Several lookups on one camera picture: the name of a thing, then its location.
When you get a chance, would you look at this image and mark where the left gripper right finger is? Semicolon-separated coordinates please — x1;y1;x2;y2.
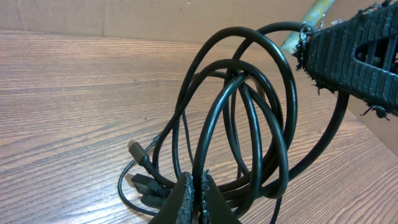
199;169;241;224

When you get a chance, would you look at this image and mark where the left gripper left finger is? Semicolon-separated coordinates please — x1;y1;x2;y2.
149;172;193;224

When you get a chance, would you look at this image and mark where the black cable bundle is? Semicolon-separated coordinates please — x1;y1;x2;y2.
117;21;351;224

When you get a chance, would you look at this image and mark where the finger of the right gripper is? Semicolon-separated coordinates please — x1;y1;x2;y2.
294;1;397;118

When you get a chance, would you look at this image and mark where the teal tape strip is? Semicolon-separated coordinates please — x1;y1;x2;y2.
280;0;335;54

